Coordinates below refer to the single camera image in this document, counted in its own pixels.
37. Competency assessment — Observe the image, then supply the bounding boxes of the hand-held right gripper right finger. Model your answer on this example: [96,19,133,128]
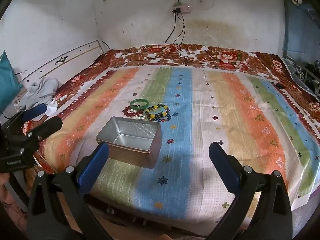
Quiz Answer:
[208,141,293,240]

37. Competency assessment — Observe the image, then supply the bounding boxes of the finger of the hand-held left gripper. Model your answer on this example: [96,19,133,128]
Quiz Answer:
[17,116,64,156]
[0,103,48,136]

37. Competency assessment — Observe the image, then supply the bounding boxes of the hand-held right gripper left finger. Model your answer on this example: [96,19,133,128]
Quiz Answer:
[26,141,113,240]

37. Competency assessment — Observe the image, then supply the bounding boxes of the silver metal tin box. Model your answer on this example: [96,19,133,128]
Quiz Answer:
[96,116,163,169]

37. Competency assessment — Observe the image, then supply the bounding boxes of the dark red bead bracelet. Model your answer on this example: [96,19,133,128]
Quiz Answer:
[122,106,147,120]

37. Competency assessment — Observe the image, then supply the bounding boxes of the green jade bangle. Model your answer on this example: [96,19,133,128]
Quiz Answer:
[129,99,150,110]

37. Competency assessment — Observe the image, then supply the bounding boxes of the multicoloured bead bracelet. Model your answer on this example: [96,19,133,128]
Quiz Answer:
[155,110,172,123]

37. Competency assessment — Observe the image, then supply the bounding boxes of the yellow and dark bead bracelet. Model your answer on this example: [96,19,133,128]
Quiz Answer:
[145,104,170,120]

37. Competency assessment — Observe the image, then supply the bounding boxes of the white crumpled paper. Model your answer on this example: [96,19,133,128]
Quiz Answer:
[47,99,58,117]

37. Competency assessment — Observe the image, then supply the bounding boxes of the grey crumpled cloth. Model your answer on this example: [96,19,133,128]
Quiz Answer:
[19,77,59,110]

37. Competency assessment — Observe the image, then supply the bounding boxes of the teal pillow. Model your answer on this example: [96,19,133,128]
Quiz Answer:
[0,50,22,113]

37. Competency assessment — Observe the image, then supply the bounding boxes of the striped pastel blanket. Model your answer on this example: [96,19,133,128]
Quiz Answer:
[40,66,320,224]

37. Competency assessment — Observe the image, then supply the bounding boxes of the white bed headboard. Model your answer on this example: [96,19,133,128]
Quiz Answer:
[17,40,104,85]

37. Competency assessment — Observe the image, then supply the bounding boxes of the striped patterned tablecloth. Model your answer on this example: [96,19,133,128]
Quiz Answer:
[21,44,320,175]

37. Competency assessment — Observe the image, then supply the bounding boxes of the blue curtain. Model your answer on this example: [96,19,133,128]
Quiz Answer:
[282,0,320,60]

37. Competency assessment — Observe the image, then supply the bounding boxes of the white power strip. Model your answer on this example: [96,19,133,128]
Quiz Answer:
[171,4,192,14]

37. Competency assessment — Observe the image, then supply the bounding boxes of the black power cable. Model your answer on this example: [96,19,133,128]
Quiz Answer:
[172,14,187,63]
[164,12,178,44]

